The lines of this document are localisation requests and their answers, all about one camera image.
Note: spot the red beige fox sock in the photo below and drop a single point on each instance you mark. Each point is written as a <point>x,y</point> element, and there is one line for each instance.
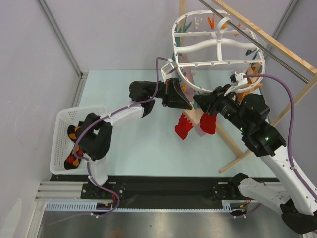
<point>208,123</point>

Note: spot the white plastic laundry basket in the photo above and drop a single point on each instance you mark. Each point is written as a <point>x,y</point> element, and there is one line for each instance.
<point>63,145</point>

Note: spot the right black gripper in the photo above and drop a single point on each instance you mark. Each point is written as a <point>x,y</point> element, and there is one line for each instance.
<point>213,103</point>

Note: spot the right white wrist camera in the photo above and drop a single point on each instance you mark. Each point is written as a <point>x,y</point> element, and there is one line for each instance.
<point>239,83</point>

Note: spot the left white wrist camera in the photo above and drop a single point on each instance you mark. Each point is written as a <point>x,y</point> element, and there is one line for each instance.
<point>168,69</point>

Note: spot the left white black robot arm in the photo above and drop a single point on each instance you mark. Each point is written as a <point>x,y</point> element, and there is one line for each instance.
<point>94,136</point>

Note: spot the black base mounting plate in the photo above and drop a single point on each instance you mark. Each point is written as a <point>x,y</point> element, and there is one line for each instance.
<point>160,192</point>

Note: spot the metal hanging rod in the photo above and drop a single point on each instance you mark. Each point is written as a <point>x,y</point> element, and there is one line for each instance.
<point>267,38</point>

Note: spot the white round clip hanger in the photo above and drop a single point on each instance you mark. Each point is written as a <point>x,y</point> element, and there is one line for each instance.
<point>212,44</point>

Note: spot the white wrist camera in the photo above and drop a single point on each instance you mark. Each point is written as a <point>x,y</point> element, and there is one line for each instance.
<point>168,69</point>
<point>239,83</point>

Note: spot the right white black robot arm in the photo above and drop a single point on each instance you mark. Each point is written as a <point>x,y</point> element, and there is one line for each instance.
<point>298,205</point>

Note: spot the black argyle sock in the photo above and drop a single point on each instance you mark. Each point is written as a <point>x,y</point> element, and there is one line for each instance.
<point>72,162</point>
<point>72,132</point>

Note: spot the mauve hanging sock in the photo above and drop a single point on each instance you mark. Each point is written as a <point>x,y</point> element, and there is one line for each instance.
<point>195,113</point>

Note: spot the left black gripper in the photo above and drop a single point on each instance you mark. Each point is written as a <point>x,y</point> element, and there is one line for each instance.
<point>172,95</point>

